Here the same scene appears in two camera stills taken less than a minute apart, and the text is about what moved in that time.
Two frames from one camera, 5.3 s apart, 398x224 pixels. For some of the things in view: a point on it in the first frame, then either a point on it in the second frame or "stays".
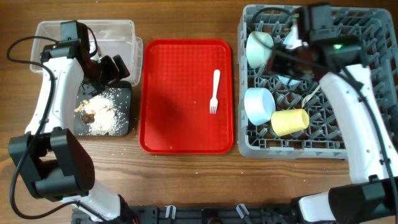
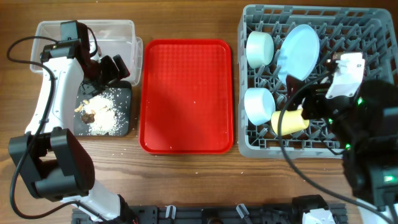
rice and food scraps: x=104 y=113 stays
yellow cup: x=287 y=122 stays
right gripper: x=273 y=66 to x=314 y=99
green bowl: x=259 y=46 stays
